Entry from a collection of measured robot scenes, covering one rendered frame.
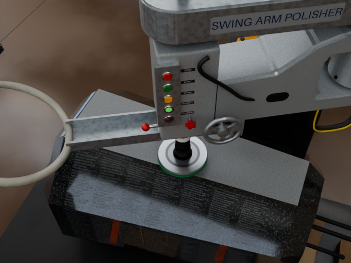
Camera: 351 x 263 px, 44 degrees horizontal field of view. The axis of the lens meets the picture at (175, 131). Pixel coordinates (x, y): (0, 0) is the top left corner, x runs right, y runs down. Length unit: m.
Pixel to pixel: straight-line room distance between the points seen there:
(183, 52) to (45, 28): 2.86
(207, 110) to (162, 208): 0.61
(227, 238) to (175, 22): 1.03
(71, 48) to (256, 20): 2.68
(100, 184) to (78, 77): 1.65
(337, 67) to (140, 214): 1.04
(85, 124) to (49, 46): 2.21
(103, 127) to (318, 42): 0.86
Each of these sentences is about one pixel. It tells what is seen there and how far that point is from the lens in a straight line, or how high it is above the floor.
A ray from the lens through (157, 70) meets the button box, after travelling 1.34.
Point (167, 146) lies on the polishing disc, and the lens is 1.93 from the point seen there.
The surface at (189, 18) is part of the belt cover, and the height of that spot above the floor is 1.67.
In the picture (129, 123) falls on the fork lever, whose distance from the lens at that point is 1.77.
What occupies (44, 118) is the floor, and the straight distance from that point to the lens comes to 3.34.
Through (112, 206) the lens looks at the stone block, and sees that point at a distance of 2.06.
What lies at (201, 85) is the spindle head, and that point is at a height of 1.39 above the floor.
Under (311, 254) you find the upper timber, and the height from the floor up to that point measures 0.22.
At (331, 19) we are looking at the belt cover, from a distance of 1.43.
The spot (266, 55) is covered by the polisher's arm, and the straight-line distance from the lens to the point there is 1.57.
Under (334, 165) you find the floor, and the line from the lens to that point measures 3.11.
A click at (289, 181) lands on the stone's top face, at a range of 1.95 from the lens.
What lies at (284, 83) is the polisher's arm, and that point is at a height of 1.35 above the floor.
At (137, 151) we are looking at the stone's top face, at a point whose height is 0.82.
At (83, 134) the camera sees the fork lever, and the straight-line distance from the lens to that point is 1.75.
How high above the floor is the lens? 2.42
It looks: 51 degrees down
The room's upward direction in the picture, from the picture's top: 1 degrees counter-clockwise
